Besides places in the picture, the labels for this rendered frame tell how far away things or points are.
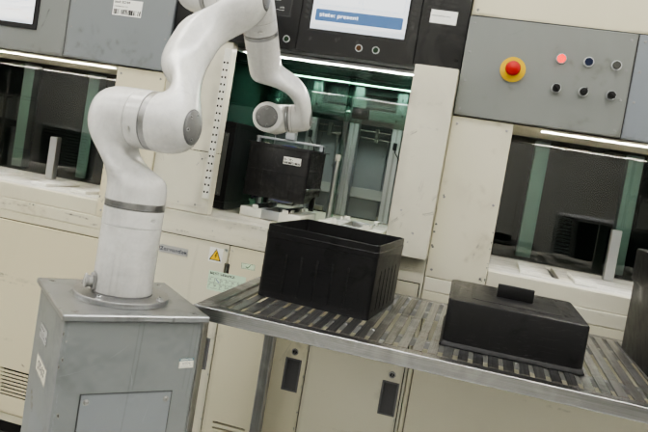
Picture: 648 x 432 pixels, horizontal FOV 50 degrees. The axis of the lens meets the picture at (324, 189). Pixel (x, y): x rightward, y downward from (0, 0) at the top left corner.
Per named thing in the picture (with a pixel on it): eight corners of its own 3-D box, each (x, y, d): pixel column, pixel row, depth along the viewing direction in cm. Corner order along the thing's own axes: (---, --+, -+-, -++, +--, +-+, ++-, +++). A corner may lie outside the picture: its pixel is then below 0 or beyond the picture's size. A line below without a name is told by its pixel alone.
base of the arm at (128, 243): (83, 308, 128) (97, 210, 127) (64, 283, 144) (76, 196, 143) (180, 310, 138) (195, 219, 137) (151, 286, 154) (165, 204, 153)
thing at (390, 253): (297, 280, 190) (307, 218, 189) (394, 303, 181) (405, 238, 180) (255, 294, 163) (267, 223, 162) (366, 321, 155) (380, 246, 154)
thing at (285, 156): (235, 203, 229) (251, 110, 227) (256, 202, 249) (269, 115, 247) (306, 217, 224) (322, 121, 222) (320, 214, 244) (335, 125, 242)
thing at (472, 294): (438, 344, 145) (448, 283, 144) (444, 316, 173) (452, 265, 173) (584, 376, 139) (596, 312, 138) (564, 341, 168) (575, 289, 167)
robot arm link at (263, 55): (306, 22, 182) (314, 121, 200) (247, 24, 184) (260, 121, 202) (302, 38, 175) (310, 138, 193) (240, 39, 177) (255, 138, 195)
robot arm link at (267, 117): (292, 105, 201) (261, 105, 202) (284, 100, 188) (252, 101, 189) (292, 134, 201) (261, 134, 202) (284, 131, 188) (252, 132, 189)
